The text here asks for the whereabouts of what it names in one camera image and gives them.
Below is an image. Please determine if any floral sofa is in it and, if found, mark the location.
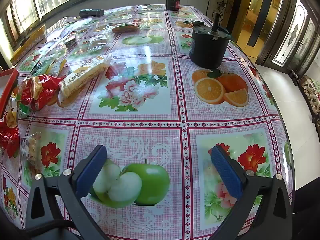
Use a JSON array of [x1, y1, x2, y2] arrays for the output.
[[299, 75, 320, 133]]

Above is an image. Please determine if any fruit print tablecloth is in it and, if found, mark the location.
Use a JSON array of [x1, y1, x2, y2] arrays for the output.
[[0, 4, 295, 240]]

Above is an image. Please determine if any black motor with wooden knob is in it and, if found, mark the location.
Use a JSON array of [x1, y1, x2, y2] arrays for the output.
[[166, 0, 182, 11]]

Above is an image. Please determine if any yellow shallow box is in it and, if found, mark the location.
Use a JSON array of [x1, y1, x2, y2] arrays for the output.
[[10, 25, 48, 65]]

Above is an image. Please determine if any clear packet with dark bits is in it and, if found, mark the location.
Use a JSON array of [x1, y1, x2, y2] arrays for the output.
[[20, 132, 42, 167]]

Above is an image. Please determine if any small yellow snack packet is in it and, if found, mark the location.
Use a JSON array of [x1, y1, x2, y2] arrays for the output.
[[50, 59, 68, 78]]

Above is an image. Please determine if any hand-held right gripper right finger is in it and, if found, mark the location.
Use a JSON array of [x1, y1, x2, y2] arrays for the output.
[[211, 144, 293, 240]]

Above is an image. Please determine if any clear fried twist packet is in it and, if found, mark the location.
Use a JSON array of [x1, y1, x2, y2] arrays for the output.
[[86, 32, 112, 52]]

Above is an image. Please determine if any round cake packet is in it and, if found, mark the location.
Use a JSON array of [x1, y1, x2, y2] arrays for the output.
[[111, 22, 142, 33]]

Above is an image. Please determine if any stained glass door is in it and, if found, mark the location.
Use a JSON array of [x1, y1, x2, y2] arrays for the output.
[[271, 0, 320, 75]]

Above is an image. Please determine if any red shallow box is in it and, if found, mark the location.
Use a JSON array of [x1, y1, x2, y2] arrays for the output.
[[0, 69, 20, 117]]

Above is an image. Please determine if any red snack packet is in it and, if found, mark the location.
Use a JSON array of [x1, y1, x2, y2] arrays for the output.
[[19, 74, 66, 111], [0, 116, 20, 158]]

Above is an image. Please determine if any black motor with metal shaft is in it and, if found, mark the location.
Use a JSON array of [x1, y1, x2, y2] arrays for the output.
[[189, 12, 232, 69]]

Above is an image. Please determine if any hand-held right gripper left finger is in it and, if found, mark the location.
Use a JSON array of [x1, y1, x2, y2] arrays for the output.
[[25, 144, 109, 240]]

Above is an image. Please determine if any dark green snack packet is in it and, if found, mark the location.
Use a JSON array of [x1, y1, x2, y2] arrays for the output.
[[31, 55, 54, 77]]

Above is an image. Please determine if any black flashlight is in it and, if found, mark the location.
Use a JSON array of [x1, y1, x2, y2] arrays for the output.
[[79, 9, 105, 18]]

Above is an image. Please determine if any cream yellow long snack packet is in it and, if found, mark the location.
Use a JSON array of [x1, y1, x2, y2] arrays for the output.
[[57, 55, 112, 108]]

